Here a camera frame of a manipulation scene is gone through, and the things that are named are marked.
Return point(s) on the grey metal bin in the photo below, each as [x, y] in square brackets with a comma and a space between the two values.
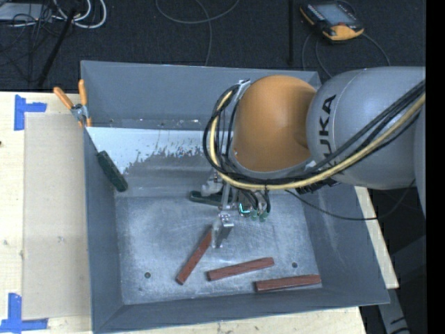
[156, 221]

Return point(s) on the red-brown flat block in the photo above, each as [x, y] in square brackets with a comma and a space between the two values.
[193, 259]
[240, 269]
[286, 283]

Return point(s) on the dark green flat block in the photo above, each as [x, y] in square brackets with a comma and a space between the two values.
[112, 171]

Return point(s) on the pale flat board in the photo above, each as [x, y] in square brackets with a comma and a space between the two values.
[52, 204]

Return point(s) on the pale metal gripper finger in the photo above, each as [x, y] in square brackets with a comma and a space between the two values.
[216, 237]
[226, 221]

